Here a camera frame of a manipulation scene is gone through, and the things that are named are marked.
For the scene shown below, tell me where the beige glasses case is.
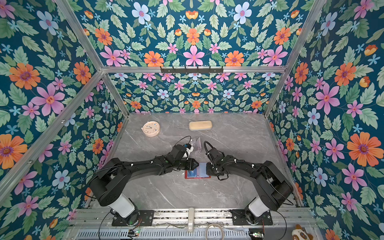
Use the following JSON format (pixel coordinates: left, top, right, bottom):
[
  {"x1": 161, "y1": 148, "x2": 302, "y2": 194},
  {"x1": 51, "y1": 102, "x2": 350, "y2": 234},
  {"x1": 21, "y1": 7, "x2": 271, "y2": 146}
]
[{"x1": 189, "y1": 121, "x2": 213, "y2": 131}]

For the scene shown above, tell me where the white vent grille strip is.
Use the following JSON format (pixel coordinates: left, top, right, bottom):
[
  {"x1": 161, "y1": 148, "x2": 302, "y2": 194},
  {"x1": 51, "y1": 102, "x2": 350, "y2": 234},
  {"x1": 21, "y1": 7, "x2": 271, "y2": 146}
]
[{"x1": 75, "y1": 228, "x2": 251, "y2": 240}]

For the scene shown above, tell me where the clear acrylic card stand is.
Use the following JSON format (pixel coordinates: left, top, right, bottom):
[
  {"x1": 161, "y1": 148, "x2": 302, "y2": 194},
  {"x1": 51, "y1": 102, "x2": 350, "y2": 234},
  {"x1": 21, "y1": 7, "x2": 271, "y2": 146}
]
[{"x1": 191, "y1": 137, "x2": 202, "y2": 153}]

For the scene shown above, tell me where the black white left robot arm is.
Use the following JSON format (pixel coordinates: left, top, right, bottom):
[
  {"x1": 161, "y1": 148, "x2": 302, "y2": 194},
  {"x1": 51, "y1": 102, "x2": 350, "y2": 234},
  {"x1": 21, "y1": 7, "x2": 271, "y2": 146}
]
[{"x1": 89, "y1": 144, "x2": 199, "y2": 226}]

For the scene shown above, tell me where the white rail clip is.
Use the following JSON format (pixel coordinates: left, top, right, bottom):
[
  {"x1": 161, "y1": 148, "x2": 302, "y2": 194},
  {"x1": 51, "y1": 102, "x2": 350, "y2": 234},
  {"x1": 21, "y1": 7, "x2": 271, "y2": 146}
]
[{"x1": 187, "y1": 208, "x2": 195, "y2": 233}]

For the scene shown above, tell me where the coiled beige cable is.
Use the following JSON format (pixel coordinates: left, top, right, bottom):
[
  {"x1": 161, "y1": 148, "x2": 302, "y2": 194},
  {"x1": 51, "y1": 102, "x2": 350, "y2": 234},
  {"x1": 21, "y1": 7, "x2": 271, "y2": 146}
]
[{"x1": 204, "y1": 223, "x2": 225, "y2": 240}]

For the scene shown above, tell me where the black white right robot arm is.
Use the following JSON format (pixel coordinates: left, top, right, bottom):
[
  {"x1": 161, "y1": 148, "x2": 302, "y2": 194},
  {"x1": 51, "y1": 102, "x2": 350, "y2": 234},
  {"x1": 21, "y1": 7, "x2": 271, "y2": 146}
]
[{"x1": 203, "y1": 141, "x2": 294, "y2": 225}]

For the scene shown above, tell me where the black hook bar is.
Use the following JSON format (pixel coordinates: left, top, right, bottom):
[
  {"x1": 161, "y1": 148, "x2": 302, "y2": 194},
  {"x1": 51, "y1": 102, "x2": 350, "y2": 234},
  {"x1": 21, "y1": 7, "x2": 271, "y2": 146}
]
[{"x1": 160, "y1": 67, "x2": 224, "y2": 74}]

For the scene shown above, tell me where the red leather card holder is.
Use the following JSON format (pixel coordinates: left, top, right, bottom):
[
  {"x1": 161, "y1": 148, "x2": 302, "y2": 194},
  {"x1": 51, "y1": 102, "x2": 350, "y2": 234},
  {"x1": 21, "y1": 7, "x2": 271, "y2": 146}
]
[{"x1": 185, "y1": 163, "x2": 211, "y2": 179}]

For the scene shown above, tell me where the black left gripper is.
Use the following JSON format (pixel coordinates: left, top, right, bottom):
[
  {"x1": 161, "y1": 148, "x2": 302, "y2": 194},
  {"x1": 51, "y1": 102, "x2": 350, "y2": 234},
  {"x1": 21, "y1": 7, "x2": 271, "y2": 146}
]
[{"x1": 174, "y1": 157, "x2": 202, "y2": 170}]

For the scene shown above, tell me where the pink round alarm clock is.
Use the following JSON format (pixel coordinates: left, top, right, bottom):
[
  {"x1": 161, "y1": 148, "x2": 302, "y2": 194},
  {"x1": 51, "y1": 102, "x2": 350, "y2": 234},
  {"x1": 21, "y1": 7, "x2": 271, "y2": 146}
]
[{"x1": 141, "y1": 121, "x2": 161, "y2": 138}]

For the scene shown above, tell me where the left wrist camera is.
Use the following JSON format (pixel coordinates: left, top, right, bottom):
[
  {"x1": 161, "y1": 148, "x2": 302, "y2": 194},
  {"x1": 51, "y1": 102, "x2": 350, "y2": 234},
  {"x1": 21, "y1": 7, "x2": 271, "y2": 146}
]
[{"x1": 183, "y1": 144, "x2": 194, "y2": 159}]

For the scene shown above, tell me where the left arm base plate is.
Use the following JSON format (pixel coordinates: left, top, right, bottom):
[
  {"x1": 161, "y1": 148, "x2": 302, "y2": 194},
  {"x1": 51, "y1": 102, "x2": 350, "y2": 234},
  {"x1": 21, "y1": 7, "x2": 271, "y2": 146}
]
[{"x1": 112, "y1": 210, "x2": 155, "y2": 227}]

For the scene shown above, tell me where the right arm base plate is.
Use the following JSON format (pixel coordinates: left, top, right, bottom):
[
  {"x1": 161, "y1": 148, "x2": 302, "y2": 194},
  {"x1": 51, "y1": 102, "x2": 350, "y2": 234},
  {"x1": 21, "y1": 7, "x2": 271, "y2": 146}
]
[{"x1": 230, "y1": 209, "x2": 273, "y2": 226}]

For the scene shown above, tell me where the aluminium front rail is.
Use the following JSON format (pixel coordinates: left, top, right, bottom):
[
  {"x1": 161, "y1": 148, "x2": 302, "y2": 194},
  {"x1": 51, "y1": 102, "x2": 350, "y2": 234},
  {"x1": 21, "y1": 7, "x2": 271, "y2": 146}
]
[{"x1": 70, "y1": 207, "x2": 317, "y2": 228}]

